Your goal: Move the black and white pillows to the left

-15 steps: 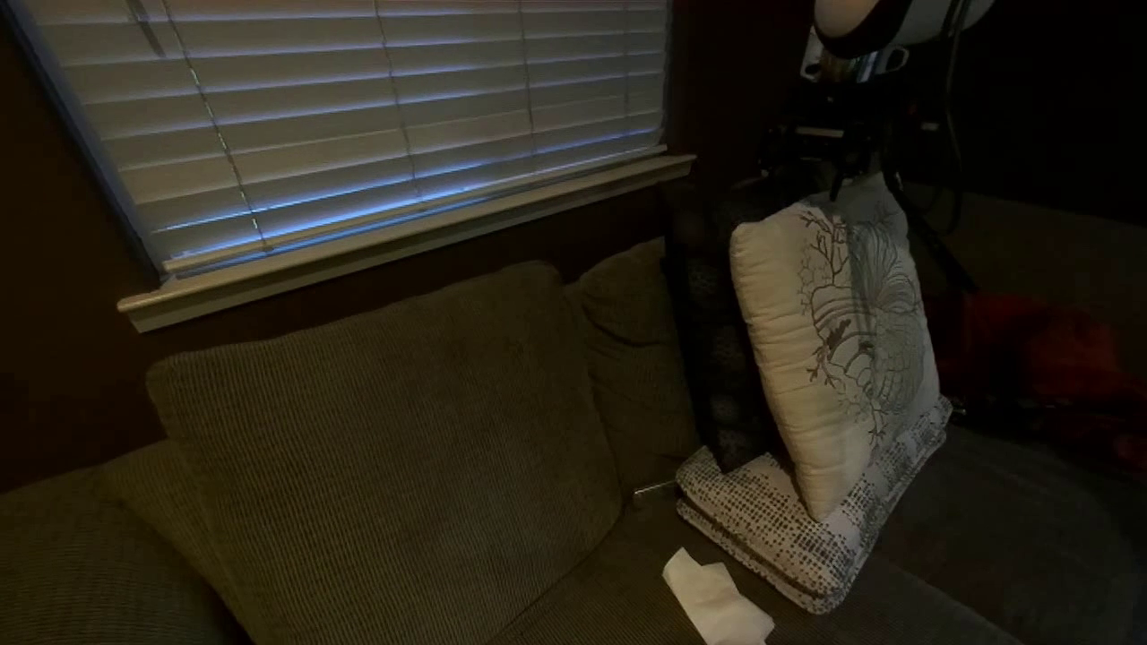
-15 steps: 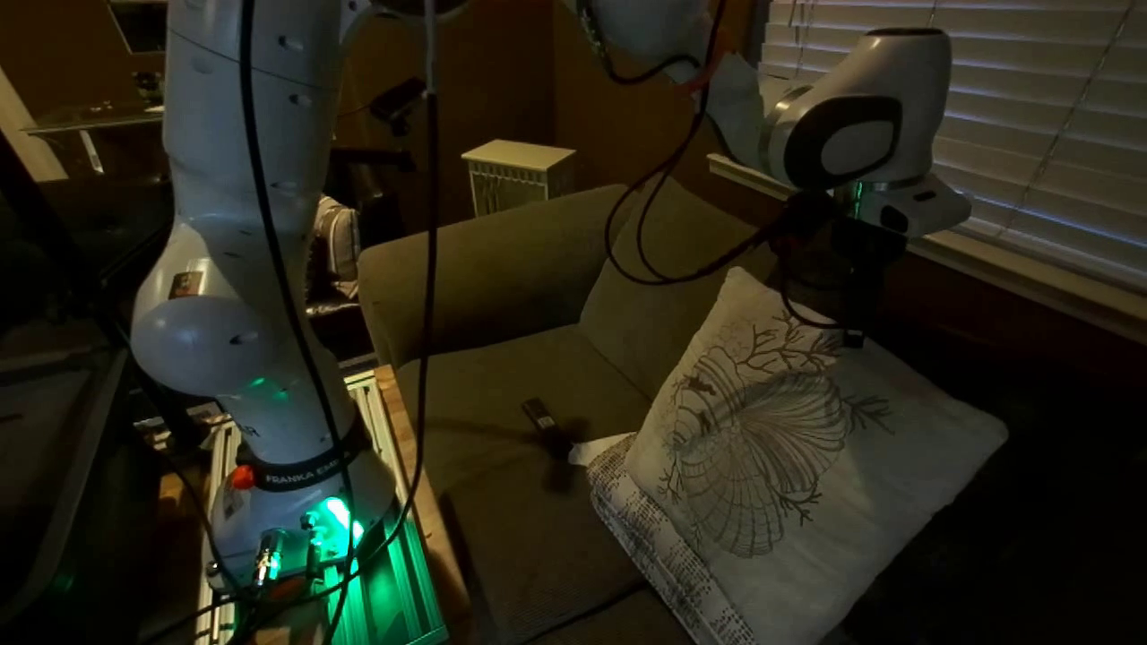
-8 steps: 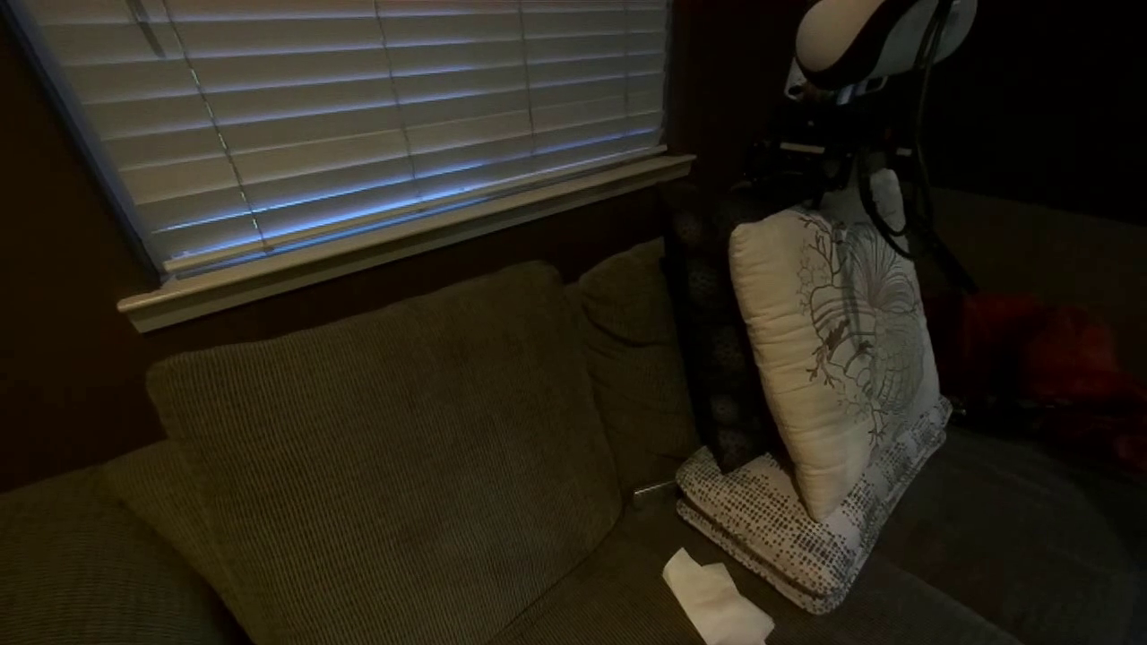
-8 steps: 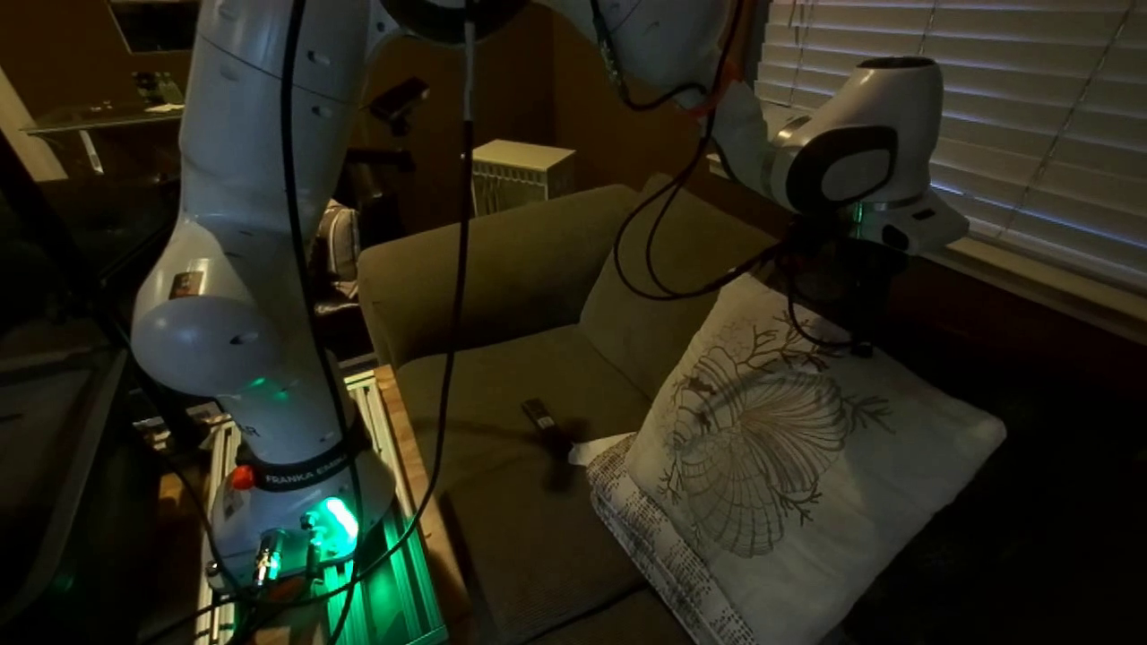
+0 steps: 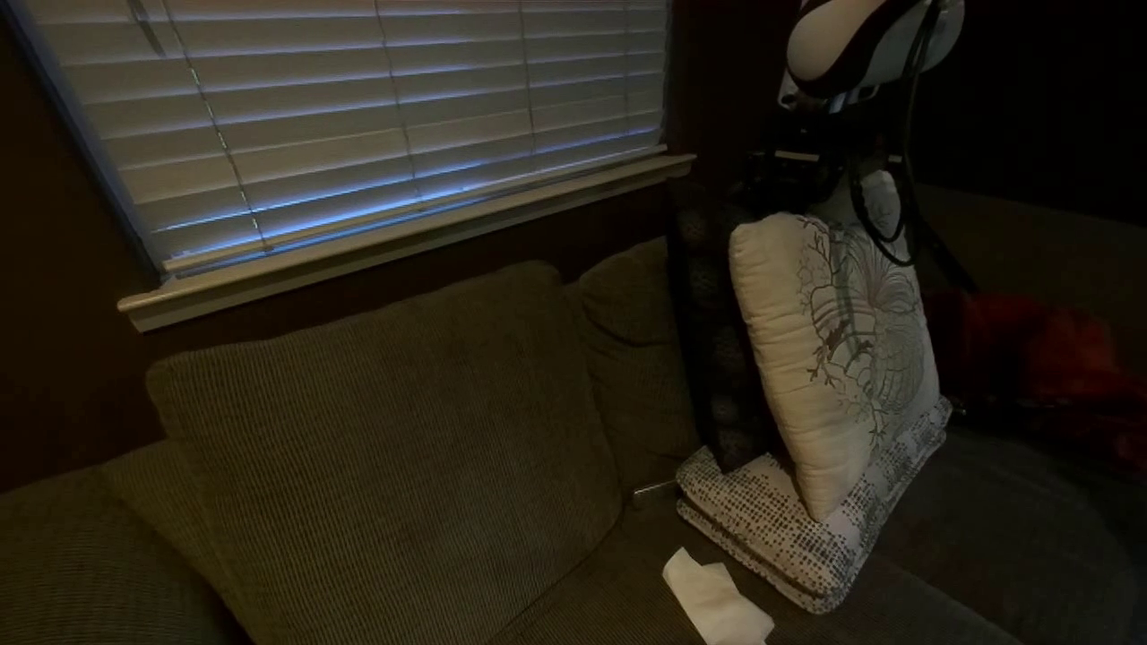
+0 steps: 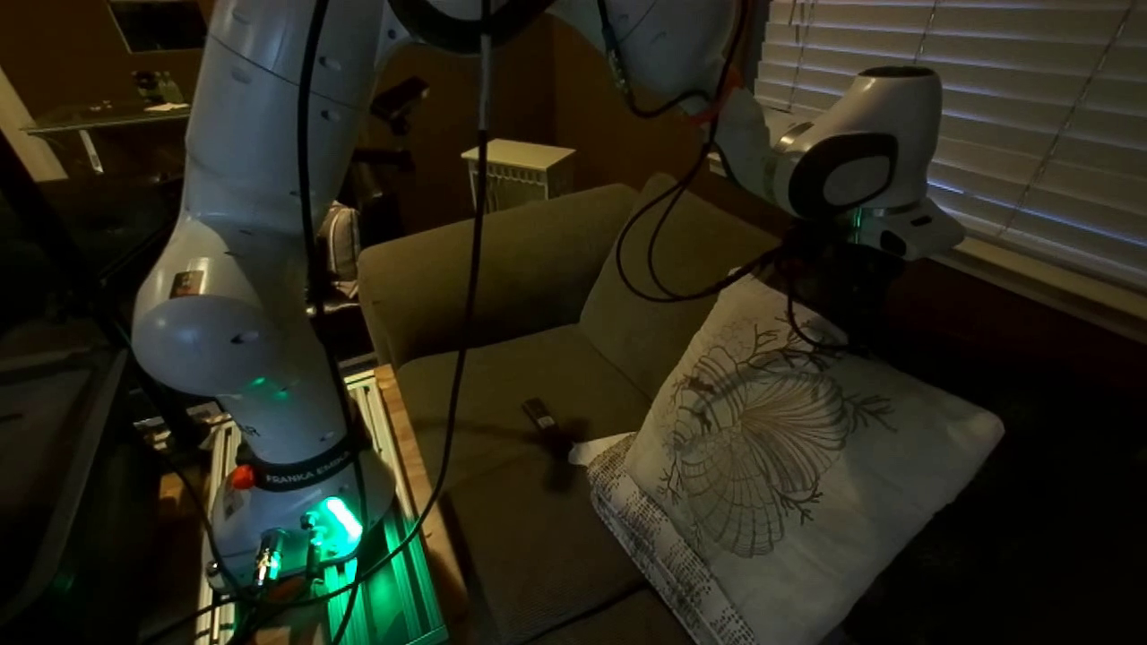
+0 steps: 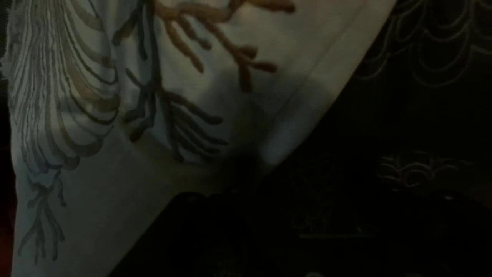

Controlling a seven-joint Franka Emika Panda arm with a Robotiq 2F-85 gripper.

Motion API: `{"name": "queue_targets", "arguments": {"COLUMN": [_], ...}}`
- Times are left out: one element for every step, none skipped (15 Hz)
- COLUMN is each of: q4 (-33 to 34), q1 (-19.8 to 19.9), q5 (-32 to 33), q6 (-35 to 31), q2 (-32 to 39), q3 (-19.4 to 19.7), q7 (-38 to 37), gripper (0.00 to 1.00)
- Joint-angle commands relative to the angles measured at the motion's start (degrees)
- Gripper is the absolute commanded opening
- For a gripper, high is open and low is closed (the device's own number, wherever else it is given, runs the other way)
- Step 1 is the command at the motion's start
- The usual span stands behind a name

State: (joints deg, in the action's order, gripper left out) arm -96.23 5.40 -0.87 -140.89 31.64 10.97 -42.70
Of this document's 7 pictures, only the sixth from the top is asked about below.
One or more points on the green lit robot base stand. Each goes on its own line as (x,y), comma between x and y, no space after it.
(380,596)

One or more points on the white rolled cloth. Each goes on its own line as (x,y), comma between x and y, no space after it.
(344,240)

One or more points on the red stop button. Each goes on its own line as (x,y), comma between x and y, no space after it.
(245,474)

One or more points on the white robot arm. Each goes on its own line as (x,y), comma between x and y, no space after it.
(252,298)

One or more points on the dark wall frame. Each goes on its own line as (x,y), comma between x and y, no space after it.
(157,22)

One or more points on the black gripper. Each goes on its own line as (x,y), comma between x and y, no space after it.
(856,283)

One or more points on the white window sill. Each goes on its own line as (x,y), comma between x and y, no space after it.
(1061,283)

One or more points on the white window blinds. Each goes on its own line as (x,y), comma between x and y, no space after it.
(1042,109)

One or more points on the wall shelf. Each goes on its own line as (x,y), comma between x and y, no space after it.
(109,118)

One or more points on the small white side table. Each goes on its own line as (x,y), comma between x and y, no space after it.
(517,173)

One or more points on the black camera on stand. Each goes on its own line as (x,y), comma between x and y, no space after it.
(401,100)

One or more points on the olive brown sofa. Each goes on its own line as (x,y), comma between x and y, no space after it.
(503,275)

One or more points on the white shell print pillow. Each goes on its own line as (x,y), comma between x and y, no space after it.
(791,477)

